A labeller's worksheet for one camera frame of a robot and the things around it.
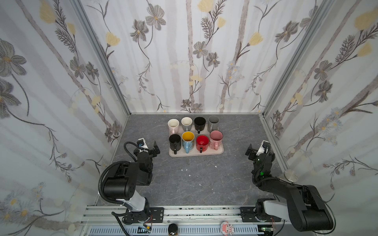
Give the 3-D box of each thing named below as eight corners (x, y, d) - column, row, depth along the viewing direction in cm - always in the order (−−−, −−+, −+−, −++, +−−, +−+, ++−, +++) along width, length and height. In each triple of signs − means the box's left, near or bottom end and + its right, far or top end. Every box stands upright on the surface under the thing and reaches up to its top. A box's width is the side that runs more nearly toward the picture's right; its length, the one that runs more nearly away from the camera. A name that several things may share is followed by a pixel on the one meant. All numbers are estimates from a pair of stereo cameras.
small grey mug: (181, 134, 107) (180, 127, 100) (181, 124, 114) (181, 116, 107) (192, 134, 107) (192, 127, 100) (192, 124, 114) (192, 116, 107)
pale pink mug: (168, 139, 106) (166, 131, 99) (169, 127, 114) (168, 118, 106) (178, 139, 106) (177, 131, 99) (179, 127, 114) (178, 118, 106)
